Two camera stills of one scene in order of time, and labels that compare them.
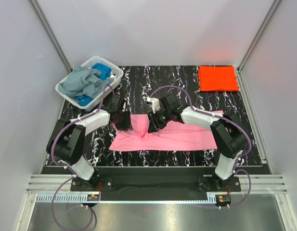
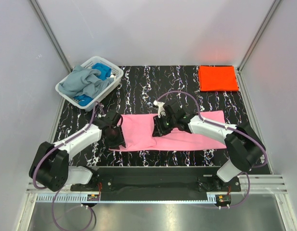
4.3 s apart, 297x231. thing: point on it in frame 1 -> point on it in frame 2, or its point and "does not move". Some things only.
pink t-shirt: x=171 y=136 does not move
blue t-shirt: x=84 y=100 does not move
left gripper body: x=123 y=121 -> x=116 y=138
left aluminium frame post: x=50 y=32 does not move
